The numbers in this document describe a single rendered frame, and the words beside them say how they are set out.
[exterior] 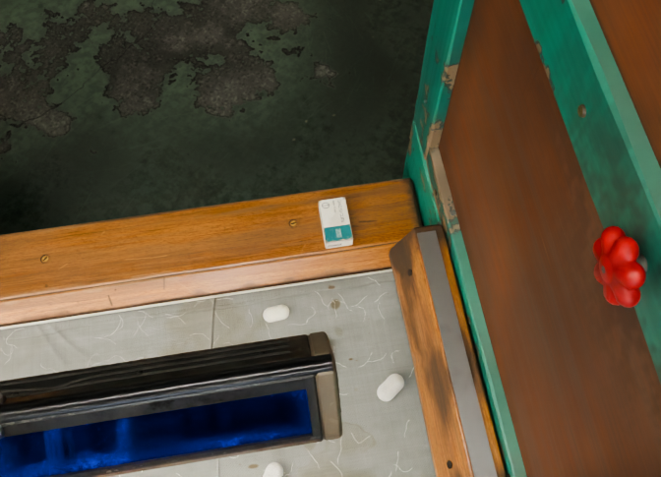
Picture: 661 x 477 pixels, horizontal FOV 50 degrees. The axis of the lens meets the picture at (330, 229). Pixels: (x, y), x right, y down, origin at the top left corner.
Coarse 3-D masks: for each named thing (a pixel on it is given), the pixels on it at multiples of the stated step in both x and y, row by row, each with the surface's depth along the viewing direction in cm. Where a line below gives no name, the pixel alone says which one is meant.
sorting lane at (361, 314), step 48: (288, 288) 91; (336, 288) 91; (384, 288) 91; (0, 336) 88; (48, 336) 88; (96, 336) 88; (144, 336) 88; (192, 336) 88; (240, 336) 88; (336, 336) 88; (384, 336) 88; (384, 432) 83
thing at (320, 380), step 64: (0, 384) 52; (64, 384) 51; (128, 384) 48; (192, 384) 48; (256, 384) 48; (320, 384) 49; (0, 448) 48; (64, 448) 49; (128, 448) 50; (192, 448) 51; (256, 448) 51
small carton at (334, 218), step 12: (324, 204) 91; (336, 204) 91; (324, 216) 90; (336, 216) 90; (348, 216) 90; (324, 228) 89; (336, 228) 89; (348, 228) 89; (336, 240) 89; (348, 240) 89
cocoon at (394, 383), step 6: (390, 378) 84; (396, 378) 83; (402, 378) 84; (384, 384) 83; (390, 384) 83; (396, 384) 83; (402, 384) 84; (378, 390) 83; (384, 390) 83; (390, 390) 83; (396, 390) 83; (384, 396) 83; (390, 396) 83
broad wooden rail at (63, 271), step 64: (320, 192) 94; (384, 192) 94; (0, 256) 90; (64, 256) 90; (128, 256) 90; (192, 256) 90; (256, 256) 90; (320, 256) 90; (384, 256) 91; (0, 320) 88
